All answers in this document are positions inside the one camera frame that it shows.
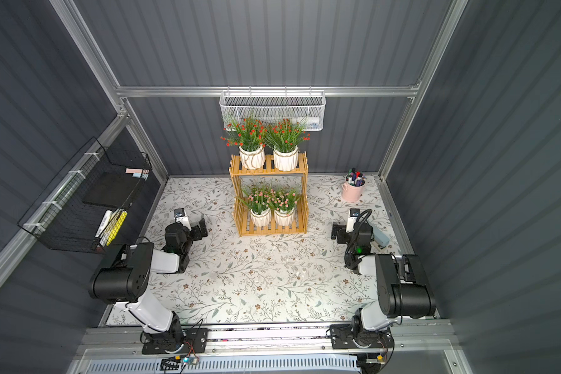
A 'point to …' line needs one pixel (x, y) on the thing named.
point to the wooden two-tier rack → (242, 180)
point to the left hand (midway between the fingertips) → (189, 220)
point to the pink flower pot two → (284, 200)
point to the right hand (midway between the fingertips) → (350, 223)
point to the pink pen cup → (352, 193)
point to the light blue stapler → (381, 237)
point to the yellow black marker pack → (118, 217)
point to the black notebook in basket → (112, 189)
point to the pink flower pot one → (260, 202)
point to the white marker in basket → (104, 220)
